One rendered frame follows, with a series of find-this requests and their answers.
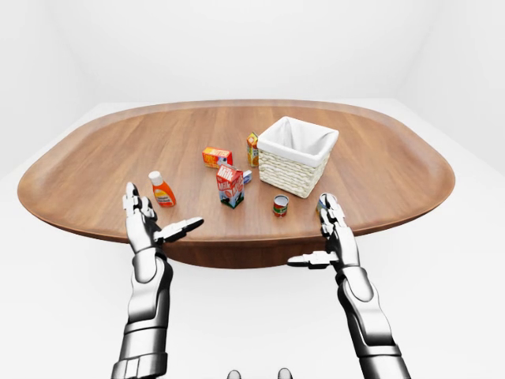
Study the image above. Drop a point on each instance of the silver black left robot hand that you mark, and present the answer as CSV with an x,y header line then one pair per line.
x,y
139,229

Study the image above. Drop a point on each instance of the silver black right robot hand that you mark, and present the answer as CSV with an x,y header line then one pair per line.
x,y
343,241

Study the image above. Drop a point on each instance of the red green soup tin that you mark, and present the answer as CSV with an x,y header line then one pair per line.
x,y
280,206

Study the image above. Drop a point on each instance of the white woven basket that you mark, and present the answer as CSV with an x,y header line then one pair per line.
x,y
295,156

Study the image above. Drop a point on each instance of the blue yellow tin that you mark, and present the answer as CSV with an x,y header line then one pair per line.
x,y
319,205

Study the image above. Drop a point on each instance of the orange sauce bottle white cap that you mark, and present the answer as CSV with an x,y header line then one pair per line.
x,y
162,190

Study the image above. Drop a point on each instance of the red white milk carton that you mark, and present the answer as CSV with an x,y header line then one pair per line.
x,y
230,186

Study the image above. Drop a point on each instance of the red orange butter box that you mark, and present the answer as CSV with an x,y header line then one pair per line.
x,y
216,157

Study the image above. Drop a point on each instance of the small white blue box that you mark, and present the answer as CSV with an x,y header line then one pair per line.
x,y
248,177

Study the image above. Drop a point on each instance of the orange juice carton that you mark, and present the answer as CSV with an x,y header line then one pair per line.
x,y
252,149

